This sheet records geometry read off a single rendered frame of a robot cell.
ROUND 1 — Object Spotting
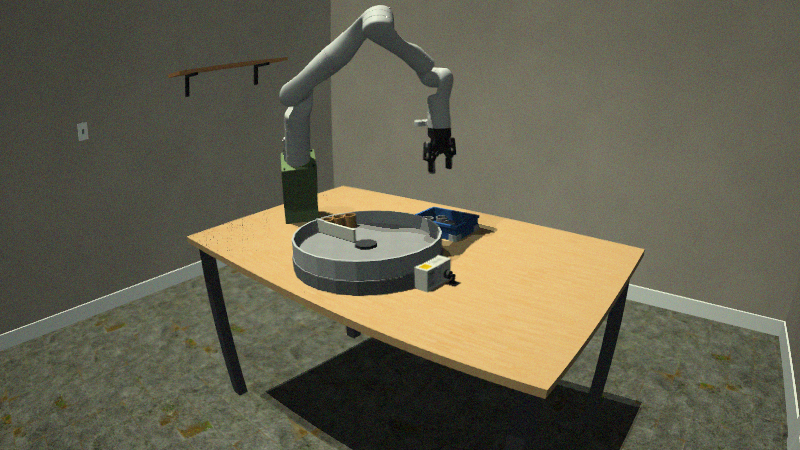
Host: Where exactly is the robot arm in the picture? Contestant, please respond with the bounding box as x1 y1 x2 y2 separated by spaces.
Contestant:
279 5 453 167

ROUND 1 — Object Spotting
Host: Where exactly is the blue crate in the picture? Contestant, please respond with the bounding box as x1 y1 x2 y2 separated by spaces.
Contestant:
415 207 480 242

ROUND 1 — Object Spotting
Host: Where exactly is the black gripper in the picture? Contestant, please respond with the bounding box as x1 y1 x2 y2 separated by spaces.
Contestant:
423 128 456 174

